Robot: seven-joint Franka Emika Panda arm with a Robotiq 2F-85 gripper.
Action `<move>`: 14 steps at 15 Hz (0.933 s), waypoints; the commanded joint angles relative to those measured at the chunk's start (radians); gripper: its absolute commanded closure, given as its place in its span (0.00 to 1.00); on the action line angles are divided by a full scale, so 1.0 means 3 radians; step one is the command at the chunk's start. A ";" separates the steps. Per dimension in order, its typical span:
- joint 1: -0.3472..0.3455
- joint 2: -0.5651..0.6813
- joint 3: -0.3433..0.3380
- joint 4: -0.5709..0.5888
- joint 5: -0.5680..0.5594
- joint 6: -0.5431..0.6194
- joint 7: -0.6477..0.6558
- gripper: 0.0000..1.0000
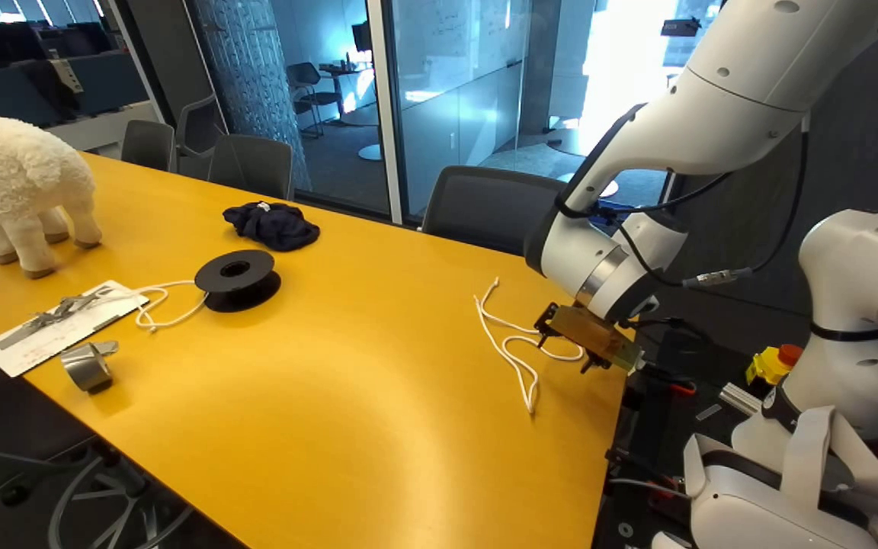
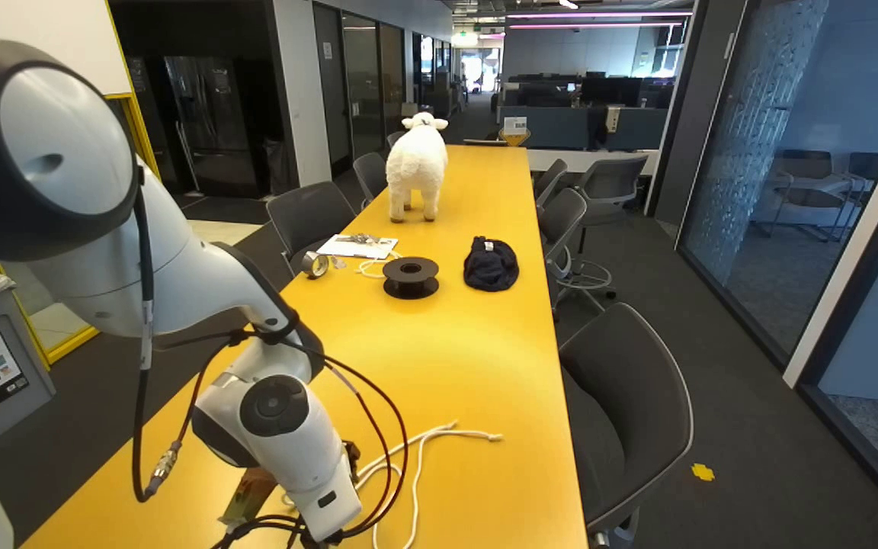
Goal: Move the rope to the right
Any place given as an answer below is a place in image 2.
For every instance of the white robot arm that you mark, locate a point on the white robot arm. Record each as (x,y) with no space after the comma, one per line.
(84,253)

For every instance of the black empty spool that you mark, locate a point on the black empty spool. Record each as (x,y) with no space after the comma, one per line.
(410,276)

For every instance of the black cap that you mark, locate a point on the black cap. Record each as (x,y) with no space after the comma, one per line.
(488,263)

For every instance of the white paper sheet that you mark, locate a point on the white paper sheet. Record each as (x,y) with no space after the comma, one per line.
(355,246)

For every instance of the white plush sheep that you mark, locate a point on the white plush sheep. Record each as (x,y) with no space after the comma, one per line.
(417,162)

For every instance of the black mesh office chair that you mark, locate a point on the black mesh office chair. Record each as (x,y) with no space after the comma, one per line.
(307,217)
(612,183)
(370,172)
(623,386)
(563,224)
(551,178)

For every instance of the small tape roll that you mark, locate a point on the small tape roll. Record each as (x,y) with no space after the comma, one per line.
(316,268)

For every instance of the white background desk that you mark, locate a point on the white background desk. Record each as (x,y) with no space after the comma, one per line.
(570,160)

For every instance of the yellow floor sticker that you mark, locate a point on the yellow floor sticker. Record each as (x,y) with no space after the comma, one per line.
(701,473)

